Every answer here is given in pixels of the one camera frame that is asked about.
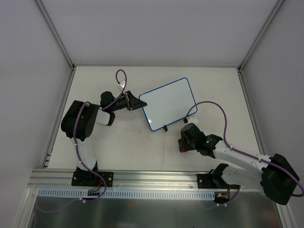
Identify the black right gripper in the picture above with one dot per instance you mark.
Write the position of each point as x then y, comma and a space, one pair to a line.
183, 144

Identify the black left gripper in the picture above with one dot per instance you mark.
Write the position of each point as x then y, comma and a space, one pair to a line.
128, 100

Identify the red black whiteboard eraser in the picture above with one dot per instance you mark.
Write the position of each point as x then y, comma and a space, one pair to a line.
181, 148

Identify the blue framed whiteboard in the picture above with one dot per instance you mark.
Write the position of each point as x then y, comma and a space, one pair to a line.
168, 103

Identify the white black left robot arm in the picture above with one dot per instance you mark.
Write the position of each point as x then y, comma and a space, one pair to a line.
80, 119

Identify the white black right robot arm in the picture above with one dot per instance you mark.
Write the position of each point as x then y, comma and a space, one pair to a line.
272, 175

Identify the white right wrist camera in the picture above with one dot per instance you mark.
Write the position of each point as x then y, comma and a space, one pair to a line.
190, 119

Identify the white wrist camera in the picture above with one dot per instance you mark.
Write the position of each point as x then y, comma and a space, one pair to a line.
190, 119
122, 84

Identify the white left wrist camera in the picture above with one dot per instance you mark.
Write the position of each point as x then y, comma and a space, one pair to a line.
122, 84

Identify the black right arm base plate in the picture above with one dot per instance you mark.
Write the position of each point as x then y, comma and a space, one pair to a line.
209, 181

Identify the white slotted cable duct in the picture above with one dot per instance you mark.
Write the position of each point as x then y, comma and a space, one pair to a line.
128, 194

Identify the aluminium right side rail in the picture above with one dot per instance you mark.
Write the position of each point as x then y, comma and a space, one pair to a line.
253, 119

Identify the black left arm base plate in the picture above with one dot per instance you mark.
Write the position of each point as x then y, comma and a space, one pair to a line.
82, 178

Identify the aluminium left side rail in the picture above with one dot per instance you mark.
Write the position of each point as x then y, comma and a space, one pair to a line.
57, 121

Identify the aluminium frame rail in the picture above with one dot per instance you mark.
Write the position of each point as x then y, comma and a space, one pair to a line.
136, 180

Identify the aluminium left corner post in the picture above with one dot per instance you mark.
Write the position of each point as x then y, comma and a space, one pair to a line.
48, 20

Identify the aluminium corner post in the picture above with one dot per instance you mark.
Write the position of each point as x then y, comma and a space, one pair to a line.
48, 20
271, 16

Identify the aluminium right corner post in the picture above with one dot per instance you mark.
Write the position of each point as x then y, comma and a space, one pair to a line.
271, 16

